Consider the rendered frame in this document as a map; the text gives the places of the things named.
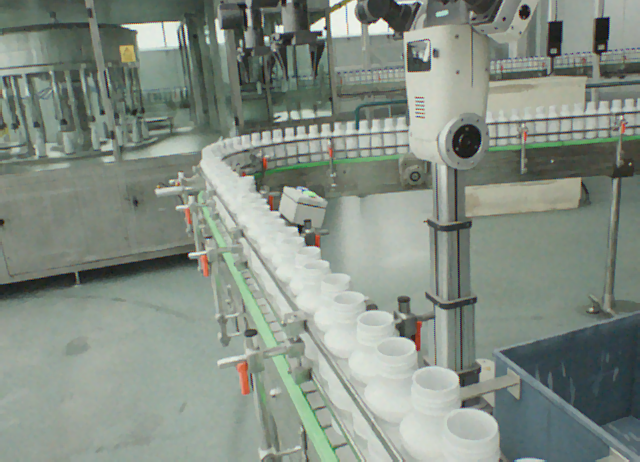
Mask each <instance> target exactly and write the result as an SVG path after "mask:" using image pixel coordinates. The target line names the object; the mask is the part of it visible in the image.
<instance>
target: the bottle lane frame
mask: <svg viewBox="0 0 640 462"><path fill-rule="evenodd" d="M200 210H201V214H203V219H204V224H205V232H206V236H209V235H212V236H213V239H214V240H215V241H216V245H217V248H221V247H228V245H227V244H226V242H225V240H223V238H222V236H221V234H220V232H219V230H218V227H217V226H216V224H215V222H214V220H213V221H212V220H211V217H209V215H210V213H209V210H208V208H207V206H205V207H200ZM217 256H218V260H219V266H218V267H217V268H218V275H219V282H220V284H221V287H222V289H224V292H225V294H226V298H227V300H228V291H230V292H231V294H232V296H233V300H234V304H235V309H236V313H238V312H240V305H239V302H240V298H242V300H243V304H244V312H246V313H242V314H241V315H240V316H237V324H238V330H239V332H241V331H243V325H242V321H243V316H244V317H246V320H247V328H248V329H256V330H257V331H258V333H257V335H258V343H259V345H260V347H261V349H262V350H263V349H268V348H272V347H277V346H279V344H278V343H277V340H276V338H275V336H274V333H273V332H272V330H271V328H270V327H269V324H268V323H267V321H265V318H264V315H263V314H262V312H261V310H260V307H259V306H258V305H257V303H256V300H255V299H254V296H253V294H252V292H251V290H250V288H249V286H248V284H247V282H246V280H244V279H243V277H242V273H241V272H240V271H237V269H236V266H234V265H233V262H235V260H234V258H233V257H232V253H231V252H226V253H219V255H217ZM285 355H286V354H284V355H279V356H275V357H271V358H267V359H263V360H264V371H263V372H262V376H263V384H264V387H265V392H266V399H267V402H268V405H269V407H270V410H271V412H272V416H273V418H274V421H275V424H276V426H277V429H278V431H279V434H280V436H281V439H282V441H283V445H284V448H286V450H287V449H291V448H294V447H296V446H298V445H299V437H298V435H297V430H299V428H298V424H299V423H301V425H302V427H303V429H304V434H305V444H306V450H305V451H304V450H303V449H302V450H300V451H299V452H297V453H294V454H291V455H289V458H290V460H291V462H300V458H302V456H301V452H304V453H305V456H306V458H307V462H340V460H339V458H338V456H337V454H336V450H337V449H339V448H341V447H343V446H341V447H333V446H331V444H330V443H329V440H328V438H327V436H326V434H325V429H327V428H329V427H322V426H321V424H320V422H319V420H318V419H317V417H316V411H317V410H319V409H313V408H312V406H311V404H310V402H308V400H307V398H306V396H307V395H310V394H304V393H303V391H302V389H301V386H300V384H297V385H296V384H295V382H294V380H293V378H292V376H291V374H290V375H289V374H288V370H286V369H288V368H290V365H289V362H288V360H286V358H285Z"/></svg>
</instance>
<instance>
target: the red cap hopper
mask: <svg viewBox="0 0 640 462"><path fill-rule="evenodd" d="M394 1H395V2H397V3H400V2H412V1H418V2H419V3H422V4H423V5H425V6H427V4H428V0H394ZM360 24H361V42H362V59H363V70H365V72H364V73H365V74H367V73H368V72H367V70H371V64H370V57H371V58H372V59H373V60H374V61H376V62H377V63H378V64H379V65H380V66H382V65H383V63H384V64H385V65H387V64H388V62H386V61H385V60H384V59H383V58H382V57H381V56H380V54H379V53H378V52H377V51H374V49H386V48H398V47H405V46H403V45H402V44H400V43H392V44H381V45H369V26H368V24H362V23H360ZM370 51H371V52H372V53H373V54H374V56H375V57H374V56H373V54H372V53H371V52H370ZM376 57H377V58H378V59H379V60H380V61H379V60H378V59H377V58H376ZM381 61H382V62H383V63H382V62H381ZM365 111H366V121H367V124H368V125H367V127H368V129H369V130H371V129H372V120H373V107H365Z"/></svg>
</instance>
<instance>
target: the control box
mask: <svg viewBox="0 0 640 462"><path fill-rule="evenodd" d="M326 206H327V202H326V201H325V200H323V199H321V198H320V197H318V196H317V195H315V196H309V195H306V194H303V190H300V189H297V188H293V187H289V186H285V187H284V189H283V194H282V198H281V202H280V207H279V212H280V213H281V214H282V215H283V216H284V217H285V218H286V219H288V220H290V221H291V222H292V223H293V224H292V227H297V228H298V231H299V235H300V234H301V231H302V228H303V227H304V222H303V220H305V219H312V227H316V228H321V226H322V223H323V219H324V215H325V209H326Z"/></svg>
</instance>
